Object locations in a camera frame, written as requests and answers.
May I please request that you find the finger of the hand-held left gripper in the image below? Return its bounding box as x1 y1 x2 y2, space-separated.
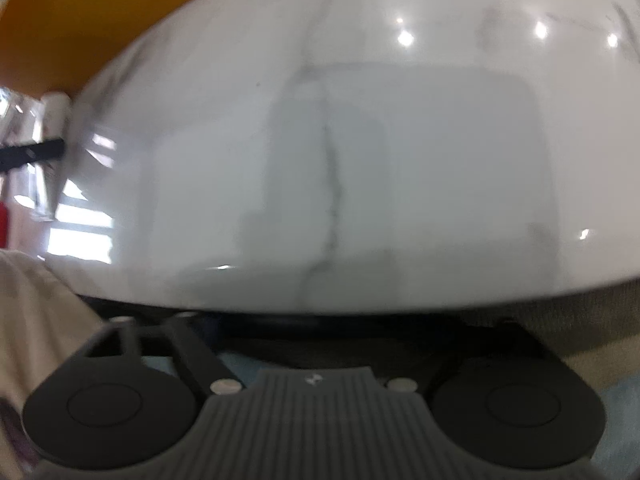
0 137 66 171

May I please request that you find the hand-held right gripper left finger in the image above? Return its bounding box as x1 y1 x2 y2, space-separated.
85 312 246 396

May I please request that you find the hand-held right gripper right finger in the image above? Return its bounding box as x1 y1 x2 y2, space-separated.
387 317 546 393

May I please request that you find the orange storage box white inside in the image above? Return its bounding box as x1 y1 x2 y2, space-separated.
0 0 273 98

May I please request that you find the clear plastic container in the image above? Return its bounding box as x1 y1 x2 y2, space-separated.
0 85 73 221

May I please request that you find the beige clothing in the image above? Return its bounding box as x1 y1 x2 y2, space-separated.
0 247 640 480

